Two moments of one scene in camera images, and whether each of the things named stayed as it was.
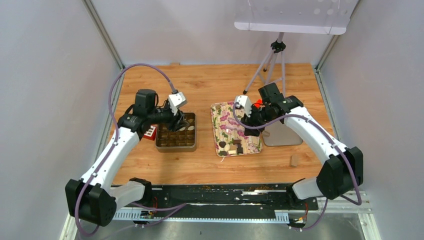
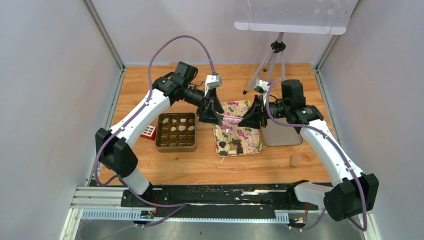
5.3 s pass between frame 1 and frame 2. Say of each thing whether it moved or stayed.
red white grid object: stayed
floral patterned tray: stayed
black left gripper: moved
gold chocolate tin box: stayed
